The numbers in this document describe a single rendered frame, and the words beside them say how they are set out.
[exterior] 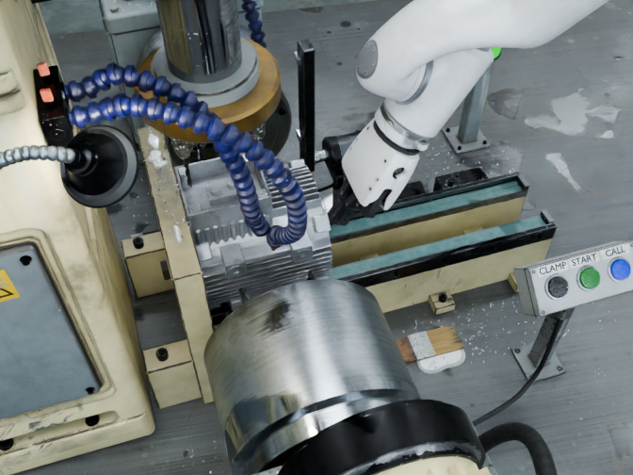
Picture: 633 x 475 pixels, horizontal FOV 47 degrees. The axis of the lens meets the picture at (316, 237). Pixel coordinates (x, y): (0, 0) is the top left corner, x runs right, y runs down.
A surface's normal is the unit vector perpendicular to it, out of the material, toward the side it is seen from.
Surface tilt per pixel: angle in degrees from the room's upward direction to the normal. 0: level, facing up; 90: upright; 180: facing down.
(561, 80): 0
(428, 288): 90
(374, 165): 61
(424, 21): 36
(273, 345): 21
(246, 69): 0
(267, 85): 0
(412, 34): 51
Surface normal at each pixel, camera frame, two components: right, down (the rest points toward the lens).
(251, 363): -0.55, -0.38
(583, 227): 0.00, -0.64
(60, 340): 0.30, 0.73
